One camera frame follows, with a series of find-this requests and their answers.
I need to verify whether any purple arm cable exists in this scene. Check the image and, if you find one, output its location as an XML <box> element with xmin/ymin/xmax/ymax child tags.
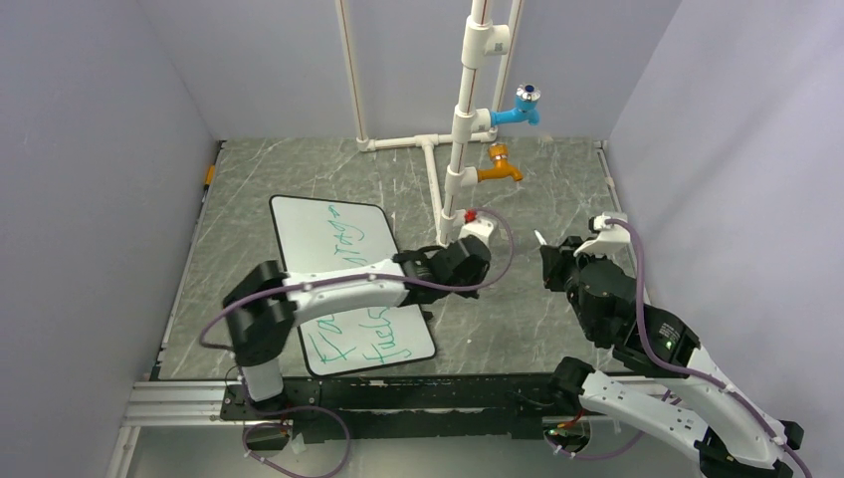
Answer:
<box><xmin>197</xmin><ymin>207</ymin><xmax>516</xmax><ymax>410</ymax></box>
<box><xmin>543</xmin><ymin>217</ymin><xmax>815</xmax><ymax>478</ymax></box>

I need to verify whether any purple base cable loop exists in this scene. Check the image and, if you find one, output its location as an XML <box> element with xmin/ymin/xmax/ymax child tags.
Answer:
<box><xmin>240</xmin><ymin>403</ymin><xmax>352</xmax><ymax>478</ymax></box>

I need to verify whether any orange yellow pen by wall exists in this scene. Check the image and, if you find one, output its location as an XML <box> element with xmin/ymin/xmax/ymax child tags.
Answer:
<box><xmin>203</xmin><ymin>164</ymin><xmax>215</xmax><ymax>191</ymax></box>

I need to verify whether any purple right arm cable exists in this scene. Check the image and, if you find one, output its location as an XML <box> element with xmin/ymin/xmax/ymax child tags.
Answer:
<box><xmin>543</xmin><ymin>217</ymin><xmax>815</xmax><ymax>478</ymax></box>

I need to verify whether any black framed whiteboard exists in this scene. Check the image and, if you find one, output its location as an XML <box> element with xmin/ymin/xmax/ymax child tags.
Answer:
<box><xmin>270</xmin><ymin>195</ymin><xmax>436</xmax><ymax>376</ymax></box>

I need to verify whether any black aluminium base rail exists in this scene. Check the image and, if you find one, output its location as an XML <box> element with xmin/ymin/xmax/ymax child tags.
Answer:
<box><xmin>121</xmin><ymin>372</ymin><xmax>667</xmax><ymax>443</ymax></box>

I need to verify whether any orange plastic faucet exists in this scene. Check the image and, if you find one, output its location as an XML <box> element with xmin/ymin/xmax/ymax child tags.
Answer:
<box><xmin>477</xmin><ymin>142</ymin><xmax>524</xmax><ymax>182</ymax></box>

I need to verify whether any white pvc pipe frame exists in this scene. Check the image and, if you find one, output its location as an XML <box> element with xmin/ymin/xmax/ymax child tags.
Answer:
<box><xmin>332</xmin><ymin>1</ymin><xmax>526</xmax><ymax>243</ymax></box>

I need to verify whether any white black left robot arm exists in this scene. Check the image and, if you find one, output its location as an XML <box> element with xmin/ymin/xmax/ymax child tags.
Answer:
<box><xmin>222</xmin><ymin>235</ymin><xmax>492</xmax><ymax>418</ymax></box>

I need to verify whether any blue plastic faucet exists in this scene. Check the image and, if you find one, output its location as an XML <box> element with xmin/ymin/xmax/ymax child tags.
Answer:
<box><xmin>490</xmin><ymin>84</ymin><xmax>541</xmax><ymax>127</ymax></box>

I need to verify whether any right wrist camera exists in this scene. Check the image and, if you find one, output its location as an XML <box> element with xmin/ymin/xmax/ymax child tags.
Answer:
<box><xmin>574</xmin><ymin>211</ymin><xmax>631</xmax><ymax>257</ymax></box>

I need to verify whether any white green whiteboard marker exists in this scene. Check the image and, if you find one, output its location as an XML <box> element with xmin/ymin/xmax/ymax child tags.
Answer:
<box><xmin>533</xmin><ymin>229</ymin><xmax>547</xmax><ymax>246</ymax></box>

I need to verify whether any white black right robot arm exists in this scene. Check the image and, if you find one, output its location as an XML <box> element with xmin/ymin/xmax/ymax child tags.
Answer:
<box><xmin>539</xmin><ymin>236</ymin><xmax>804</xmax><ymax>477</ymax></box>

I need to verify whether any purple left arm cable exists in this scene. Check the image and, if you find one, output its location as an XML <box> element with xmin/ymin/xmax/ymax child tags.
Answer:
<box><xmin>197</xmin><ymin>207</ymin><xmax>516</xmax><ymax>410</ymax></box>

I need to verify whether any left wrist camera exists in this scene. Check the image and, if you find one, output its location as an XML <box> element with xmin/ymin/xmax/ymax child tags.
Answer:
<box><xmin>458</xmin><ymin>209</ymin><xmax>497</xmax><ymax>246</ymax></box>

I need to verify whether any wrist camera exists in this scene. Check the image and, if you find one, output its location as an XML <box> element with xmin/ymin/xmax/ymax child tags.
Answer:
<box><xmin>458</xmin><ymin>209</ymin><xmax>497</xmax><ymax>246</ymax></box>
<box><xmin>574</xmin><ymin>211</ymin><xmax>631</xmax><ymax>257</ymax></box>

